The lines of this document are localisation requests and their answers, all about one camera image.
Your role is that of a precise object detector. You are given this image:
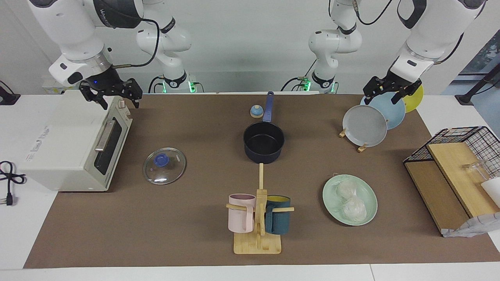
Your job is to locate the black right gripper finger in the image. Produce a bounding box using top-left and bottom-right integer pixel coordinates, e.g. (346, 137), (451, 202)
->
(86, 90), (109, 111)
(124, 78), (143, 109)

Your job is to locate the glass lid with blue knob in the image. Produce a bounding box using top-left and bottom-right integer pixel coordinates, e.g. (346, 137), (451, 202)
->
(143, 147), (187, 185)

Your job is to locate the white vermicelli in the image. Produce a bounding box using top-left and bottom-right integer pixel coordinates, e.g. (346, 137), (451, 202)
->
(335, 179), (368, 223)

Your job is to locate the light blue plate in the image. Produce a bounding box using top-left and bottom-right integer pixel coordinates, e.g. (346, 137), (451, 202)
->
(360, 92), (406, 130)

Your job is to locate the yellow plate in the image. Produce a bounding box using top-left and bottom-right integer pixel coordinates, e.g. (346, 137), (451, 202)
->
(402, 84), (424, 114)

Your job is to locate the grey plate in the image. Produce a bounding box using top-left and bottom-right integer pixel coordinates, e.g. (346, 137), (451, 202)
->
(343, 105), (388, 148)

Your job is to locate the wooden plate rack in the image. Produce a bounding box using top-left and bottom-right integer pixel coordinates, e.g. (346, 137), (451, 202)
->
(339, 127), (368, 153)

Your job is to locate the mint green plate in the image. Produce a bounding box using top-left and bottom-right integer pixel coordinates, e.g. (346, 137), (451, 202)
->
(322, 174), (378, 227)

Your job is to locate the white toaster oven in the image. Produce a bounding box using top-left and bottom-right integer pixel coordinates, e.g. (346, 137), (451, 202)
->
(18, 90), (133, 192)

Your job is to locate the black stand with pole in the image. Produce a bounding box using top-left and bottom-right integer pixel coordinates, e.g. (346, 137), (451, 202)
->
(455, 62), (500, 105)

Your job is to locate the black table clamp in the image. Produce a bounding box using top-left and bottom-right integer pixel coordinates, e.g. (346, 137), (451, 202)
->
(0, 80), (21, 106)

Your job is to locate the light wooden board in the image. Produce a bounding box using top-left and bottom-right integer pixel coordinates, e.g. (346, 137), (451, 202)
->
(426, 142), (500, 218)

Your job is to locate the brown wooden board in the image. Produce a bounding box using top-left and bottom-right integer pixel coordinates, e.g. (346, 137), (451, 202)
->
(404, 160), (471, 235)

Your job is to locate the clear glass cup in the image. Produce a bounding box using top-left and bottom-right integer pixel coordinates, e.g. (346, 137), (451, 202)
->
(463, 160), (491, 182)

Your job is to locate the dark blue saucepan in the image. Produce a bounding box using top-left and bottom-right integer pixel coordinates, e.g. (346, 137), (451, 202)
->
(243, 91), (286, 164)

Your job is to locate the white cup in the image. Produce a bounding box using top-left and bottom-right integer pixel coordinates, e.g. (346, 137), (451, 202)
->
(480, 178), (500, 207)

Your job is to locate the brown table mat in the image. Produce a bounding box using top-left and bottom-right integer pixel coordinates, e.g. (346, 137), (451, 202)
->
(23, 94), (500, 269)

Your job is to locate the grey patterned bag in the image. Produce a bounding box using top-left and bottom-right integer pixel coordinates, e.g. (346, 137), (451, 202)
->
(441, 212), (500, 238)

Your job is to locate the dark teal mug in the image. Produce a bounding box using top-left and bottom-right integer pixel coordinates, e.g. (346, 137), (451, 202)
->
(265, 195), (291, 235)

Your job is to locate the pink mug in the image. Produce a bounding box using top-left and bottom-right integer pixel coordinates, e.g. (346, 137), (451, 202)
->
(228, 194), (257, 234)

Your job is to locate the bamboo mug rack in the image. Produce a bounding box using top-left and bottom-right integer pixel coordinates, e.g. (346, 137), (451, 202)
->
(226, 163), (295, 255)

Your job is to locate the black cable at right arm base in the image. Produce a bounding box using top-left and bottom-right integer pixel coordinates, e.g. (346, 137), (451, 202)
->
(148, 75), (166, 94)

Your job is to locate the black cable at arm base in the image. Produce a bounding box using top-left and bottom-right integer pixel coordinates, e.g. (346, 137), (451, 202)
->
(148, 75), (166, 94)
(280, 59), (318, 92)

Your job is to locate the black wire basket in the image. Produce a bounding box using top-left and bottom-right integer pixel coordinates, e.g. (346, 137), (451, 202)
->
(403, 126), (500, 184)

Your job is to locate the black cable at left arm base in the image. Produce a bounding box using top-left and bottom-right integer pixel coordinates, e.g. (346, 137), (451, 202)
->
(280, 59), (318, 92)

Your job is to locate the black power cable with plug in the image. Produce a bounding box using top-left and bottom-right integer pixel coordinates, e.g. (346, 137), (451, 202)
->
(0, 161), (27, 206)

